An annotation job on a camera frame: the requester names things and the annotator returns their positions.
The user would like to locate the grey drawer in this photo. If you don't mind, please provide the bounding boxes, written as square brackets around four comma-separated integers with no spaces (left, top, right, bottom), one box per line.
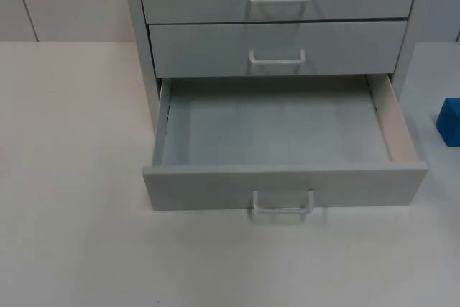
[142,73,428,225]

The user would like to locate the grey chest of drawers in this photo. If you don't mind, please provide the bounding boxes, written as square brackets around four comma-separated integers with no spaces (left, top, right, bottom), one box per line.
[119,0,426,124]

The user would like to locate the blue cube block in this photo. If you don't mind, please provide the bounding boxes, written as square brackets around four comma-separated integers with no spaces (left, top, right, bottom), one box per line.
[435,97,460,148]

